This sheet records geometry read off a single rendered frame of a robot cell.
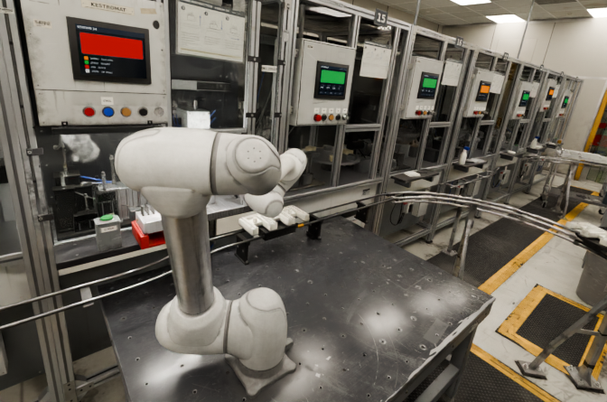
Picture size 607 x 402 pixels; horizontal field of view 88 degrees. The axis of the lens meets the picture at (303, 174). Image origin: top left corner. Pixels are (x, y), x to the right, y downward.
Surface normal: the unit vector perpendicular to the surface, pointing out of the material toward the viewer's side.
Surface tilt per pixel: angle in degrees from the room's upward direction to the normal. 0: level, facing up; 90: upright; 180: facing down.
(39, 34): 90
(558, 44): 90
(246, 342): 84
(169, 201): 112
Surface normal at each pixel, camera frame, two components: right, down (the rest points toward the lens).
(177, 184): 0.04, 0.62
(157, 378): 0.09, -0.95
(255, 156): 0.26, -0.19
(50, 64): 0.63, 0.29
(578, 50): -0.77, 0.12
